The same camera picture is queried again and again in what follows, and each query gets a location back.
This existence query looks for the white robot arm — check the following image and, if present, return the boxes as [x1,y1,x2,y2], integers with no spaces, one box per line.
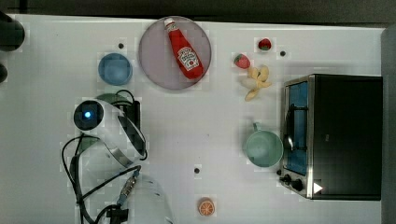
[70,99,175,224]

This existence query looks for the red ketchup bottle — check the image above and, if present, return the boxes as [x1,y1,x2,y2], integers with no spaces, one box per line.
[163,18,204,79]

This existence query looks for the purple round plate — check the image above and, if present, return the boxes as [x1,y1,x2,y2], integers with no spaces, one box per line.
[138,16,211,91]

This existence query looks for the pink strawberry toy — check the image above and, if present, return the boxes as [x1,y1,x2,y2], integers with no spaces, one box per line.
[233,53,250,69]

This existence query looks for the peeled banana toy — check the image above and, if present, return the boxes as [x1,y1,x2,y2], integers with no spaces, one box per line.
[239,65,272,102]

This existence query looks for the green mug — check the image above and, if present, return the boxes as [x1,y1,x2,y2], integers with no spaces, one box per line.
[244,122,284,168]

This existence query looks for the blue round bowl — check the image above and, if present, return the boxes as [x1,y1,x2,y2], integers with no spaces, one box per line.
[98,53,133,86]

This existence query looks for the red strawberry toy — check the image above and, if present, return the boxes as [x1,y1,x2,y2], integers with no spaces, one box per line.
[258,38,272,50]

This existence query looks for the orange slice toy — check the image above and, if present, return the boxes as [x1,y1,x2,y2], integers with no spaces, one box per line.
[198,197,216,217]

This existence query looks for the black toaster oven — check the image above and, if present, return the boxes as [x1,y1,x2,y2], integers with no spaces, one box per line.
[277,74,383,201]

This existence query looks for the black round container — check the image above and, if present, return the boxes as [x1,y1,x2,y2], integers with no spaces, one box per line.
[0,12,25,51]

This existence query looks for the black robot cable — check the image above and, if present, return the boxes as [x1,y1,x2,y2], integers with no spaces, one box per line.
[61,89,149,224]

